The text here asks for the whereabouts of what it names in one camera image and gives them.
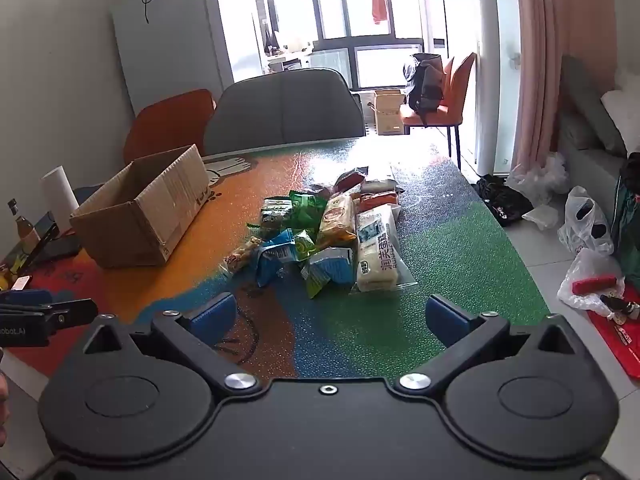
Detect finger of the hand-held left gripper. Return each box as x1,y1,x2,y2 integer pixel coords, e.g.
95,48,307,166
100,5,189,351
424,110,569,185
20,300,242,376
42,298,99,337
0,288,55,311

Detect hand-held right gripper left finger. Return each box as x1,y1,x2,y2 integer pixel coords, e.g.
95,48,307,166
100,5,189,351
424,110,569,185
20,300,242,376
82,292,262,397

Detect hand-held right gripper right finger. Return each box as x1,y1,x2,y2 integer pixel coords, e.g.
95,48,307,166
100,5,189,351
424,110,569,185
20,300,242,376
395,293,584,397

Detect long white snack packet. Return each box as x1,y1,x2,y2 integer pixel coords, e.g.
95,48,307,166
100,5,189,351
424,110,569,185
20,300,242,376
355,204,402,294

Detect small green snack packet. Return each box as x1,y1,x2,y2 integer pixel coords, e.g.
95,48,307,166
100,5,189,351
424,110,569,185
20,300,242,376
292,229,319,262

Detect cardboard box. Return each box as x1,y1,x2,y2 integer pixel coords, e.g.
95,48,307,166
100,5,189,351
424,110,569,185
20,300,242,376
69,144,211,269

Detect green cow print snack packet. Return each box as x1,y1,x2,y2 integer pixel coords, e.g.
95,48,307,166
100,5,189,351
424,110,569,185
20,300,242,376
259,197,294,227

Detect blue and green snack packet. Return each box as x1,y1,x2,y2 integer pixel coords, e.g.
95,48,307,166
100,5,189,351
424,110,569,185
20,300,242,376
300,247,356,299

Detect orange dotted snack packet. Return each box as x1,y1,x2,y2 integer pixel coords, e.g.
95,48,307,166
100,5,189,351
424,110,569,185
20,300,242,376
357,192,401,211

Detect plain green snack packet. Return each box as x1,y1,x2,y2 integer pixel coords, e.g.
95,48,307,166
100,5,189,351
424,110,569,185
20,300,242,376
288,189,329,234

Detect yellow snack packet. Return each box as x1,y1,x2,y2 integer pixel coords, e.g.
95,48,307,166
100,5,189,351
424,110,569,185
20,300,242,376
317,193,359,249

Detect white and brown snack packet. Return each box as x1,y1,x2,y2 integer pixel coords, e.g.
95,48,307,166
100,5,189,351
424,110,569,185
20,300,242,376
359,177,404,196

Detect dark red snack packet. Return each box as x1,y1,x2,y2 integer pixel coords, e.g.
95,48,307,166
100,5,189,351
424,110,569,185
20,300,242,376
332,167,371,194

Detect person's left hand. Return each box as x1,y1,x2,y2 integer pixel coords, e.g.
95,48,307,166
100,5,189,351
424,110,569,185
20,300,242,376
0,375,11,447

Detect black phone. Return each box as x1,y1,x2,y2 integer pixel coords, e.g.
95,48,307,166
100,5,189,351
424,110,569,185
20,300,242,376
42,234,84,262

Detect glass bottle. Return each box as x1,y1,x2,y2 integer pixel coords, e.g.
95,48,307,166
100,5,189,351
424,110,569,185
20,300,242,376
7,198,41,257

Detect white paper towel roll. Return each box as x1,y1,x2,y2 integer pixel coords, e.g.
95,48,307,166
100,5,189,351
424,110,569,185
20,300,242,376
40,165,80,234

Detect black bag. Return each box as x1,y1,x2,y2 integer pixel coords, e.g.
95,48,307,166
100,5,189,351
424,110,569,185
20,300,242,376
473,174,534,227

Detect white plastic bag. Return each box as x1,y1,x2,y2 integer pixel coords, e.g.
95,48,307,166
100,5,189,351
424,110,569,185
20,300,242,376
557,247,627,319
557,185,615,257
504,152,571,207

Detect red bag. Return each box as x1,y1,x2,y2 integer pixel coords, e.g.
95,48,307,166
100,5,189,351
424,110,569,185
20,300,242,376
589,304,640,379

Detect green cloth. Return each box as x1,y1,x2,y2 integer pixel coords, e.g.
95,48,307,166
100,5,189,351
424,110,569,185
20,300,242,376
609,175,640,287

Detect grey sofa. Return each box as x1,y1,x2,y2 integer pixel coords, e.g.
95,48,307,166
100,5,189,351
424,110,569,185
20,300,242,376
556,55,640,221

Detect small brown carton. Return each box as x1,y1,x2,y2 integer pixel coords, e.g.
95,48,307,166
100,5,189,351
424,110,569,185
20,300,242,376
369,89,407,136

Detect grey chair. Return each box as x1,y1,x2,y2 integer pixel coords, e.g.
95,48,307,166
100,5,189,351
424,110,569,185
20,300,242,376
203,67,366,157

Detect orange chair with black legs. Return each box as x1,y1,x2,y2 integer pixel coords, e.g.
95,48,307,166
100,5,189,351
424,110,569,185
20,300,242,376
399,52,477,159

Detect dark backpack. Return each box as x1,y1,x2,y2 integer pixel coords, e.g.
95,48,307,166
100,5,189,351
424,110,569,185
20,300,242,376
403,53,446,114

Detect dark clothes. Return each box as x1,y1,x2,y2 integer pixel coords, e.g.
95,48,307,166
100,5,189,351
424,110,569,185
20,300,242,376
619,152,640,192

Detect grey cushion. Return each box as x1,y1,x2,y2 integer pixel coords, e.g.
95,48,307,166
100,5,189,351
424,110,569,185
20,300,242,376
559,54,627,152

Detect white pillow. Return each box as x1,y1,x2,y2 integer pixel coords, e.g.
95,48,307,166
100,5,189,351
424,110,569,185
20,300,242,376
599,67,640,157

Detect white refrigerator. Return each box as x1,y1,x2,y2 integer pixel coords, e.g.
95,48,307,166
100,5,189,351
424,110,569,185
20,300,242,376
112,0,267,117

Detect pink curtain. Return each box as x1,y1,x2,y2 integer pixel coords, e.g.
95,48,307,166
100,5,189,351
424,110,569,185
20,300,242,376
514,0,622,177

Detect black framed window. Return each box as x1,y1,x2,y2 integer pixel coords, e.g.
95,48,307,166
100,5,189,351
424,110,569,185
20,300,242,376
309,0,452,92

